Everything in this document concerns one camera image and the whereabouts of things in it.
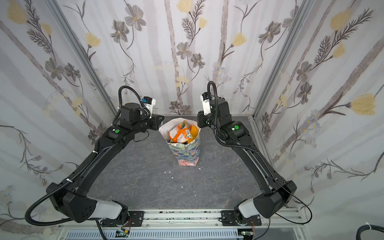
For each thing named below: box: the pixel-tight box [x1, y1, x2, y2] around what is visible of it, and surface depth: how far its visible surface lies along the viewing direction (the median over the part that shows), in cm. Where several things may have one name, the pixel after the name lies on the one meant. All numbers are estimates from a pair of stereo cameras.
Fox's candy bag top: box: [167, 120, 193, 144], surface depth 81 cm
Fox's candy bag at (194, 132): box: [188, 124, 199, 144], surface depth 85 cm
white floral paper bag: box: [158, 117, 201, 167], surface depth 82 cm
